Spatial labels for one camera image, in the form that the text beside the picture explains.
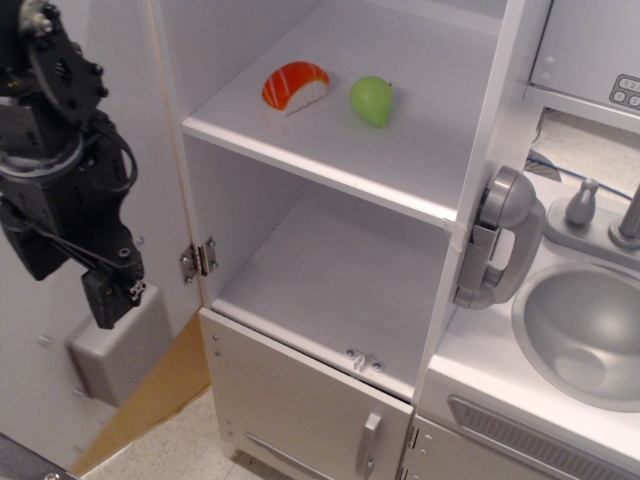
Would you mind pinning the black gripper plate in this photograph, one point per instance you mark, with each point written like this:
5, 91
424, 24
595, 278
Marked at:
70, 210

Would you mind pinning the white toy fridge door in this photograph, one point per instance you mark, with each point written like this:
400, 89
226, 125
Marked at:
44, 406

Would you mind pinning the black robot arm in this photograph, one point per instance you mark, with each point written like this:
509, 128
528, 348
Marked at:
50, 93

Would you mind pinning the white fridge shelf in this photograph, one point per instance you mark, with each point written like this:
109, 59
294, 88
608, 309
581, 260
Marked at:
438, 61

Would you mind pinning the silver ice dispenser panel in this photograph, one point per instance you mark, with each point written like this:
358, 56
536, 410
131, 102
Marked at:
111, 364

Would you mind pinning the metal door hinge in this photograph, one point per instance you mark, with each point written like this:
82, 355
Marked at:
198, 260

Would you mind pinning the plywood board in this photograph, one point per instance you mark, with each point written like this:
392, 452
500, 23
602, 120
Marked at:
180, 376

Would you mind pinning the black equipment base corner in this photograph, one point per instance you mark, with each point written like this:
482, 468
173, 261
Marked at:
19, 462

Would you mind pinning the white lower freezer door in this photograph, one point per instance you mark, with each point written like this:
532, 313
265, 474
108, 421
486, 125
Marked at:
292, 412

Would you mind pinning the toy salmon sushi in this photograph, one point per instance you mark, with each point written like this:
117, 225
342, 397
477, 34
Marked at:
294, 86

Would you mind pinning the white door latch catch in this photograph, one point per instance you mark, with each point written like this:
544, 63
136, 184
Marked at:
362, 362

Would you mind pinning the green toy pear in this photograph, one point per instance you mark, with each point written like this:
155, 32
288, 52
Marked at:
371, 98

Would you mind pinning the grey toy telephone handset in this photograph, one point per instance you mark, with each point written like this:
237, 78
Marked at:
503, 242

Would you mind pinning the grey toy faucet set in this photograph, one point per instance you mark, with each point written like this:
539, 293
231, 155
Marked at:
579, 224

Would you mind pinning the silver toy sink basin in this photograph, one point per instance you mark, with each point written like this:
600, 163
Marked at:
578, 326

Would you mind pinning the grey oven vent panel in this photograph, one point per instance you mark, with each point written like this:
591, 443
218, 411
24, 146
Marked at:
543, 450

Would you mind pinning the toy microwave with keypad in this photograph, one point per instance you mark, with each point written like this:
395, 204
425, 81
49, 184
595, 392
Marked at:
587, 63

